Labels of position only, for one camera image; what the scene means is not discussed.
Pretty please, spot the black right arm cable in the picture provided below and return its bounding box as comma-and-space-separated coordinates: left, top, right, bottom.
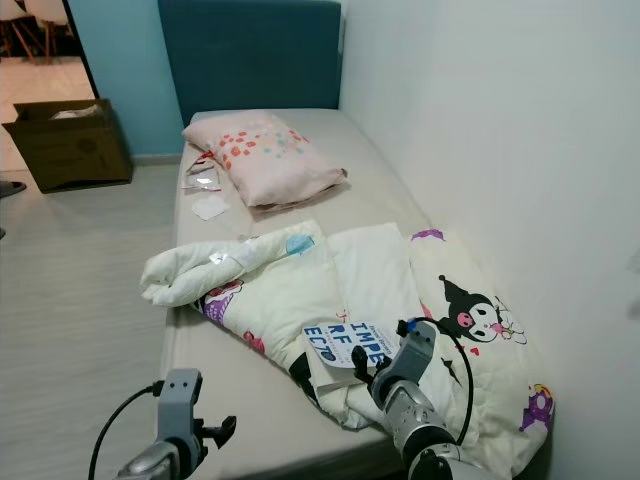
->
400, 318, 477, 446

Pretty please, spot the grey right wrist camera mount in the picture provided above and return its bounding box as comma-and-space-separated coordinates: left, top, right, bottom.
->
395, 320, 441, 386

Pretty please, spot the white crumpled paper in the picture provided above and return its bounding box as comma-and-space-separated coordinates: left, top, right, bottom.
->
50, 104, 103, 120

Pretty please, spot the pink pillow with orange dots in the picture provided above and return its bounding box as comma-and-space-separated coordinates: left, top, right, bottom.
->
182, 110, 351, 209

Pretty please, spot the white dining chair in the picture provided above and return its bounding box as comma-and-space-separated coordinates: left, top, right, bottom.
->
28, 0, 71, 56
0, 0, 33, 59

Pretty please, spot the clear plastic wrapper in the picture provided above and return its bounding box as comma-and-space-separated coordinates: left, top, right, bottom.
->
185, 150, 223, 191

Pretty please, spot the brown cardboard box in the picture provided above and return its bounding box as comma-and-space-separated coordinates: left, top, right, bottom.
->
2, 98, 133, 194

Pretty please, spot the black door frame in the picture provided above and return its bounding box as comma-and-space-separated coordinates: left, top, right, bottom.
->
60, 0, 105, 103

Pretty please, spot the teal upholstered headboard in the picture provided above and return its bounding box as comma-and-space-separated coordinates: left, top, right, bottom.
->
157, 0, 343, 126

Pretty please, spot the bed with beige sheet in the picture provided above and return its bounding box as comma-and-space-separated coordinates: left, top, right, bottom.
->
160, 108, 556, 480

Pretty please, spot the cream cartoon print duvet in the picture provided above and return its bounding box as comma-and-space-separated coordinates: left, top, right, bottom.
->
140, 220, 556, 476

